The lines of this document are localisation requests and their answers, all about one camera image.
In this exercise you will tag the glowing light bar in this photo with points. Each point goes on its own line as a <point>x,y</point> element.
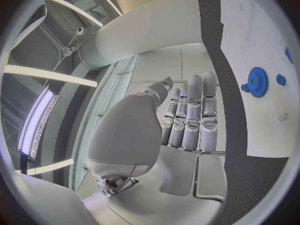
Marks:
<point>38,116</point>

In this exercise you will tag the blue peg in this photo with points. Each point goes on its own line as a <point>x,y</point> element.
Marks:
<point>280,79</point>

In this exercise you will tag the small blue gear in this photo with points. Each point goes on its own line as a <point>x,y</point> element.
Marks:
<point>245,88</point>

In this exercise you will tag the white task board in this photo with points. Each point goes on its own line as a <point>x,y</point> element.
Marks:
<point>257,31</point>

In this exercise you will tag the blue block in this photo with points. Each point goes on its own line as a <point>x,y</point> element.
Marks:
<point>288,55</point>

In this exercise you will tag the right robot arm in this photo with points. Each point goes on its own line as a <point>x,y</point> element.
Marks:
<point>145,30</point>

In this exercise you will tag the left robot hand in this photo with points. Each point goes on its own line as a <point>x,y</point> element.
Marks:
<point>131,135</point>

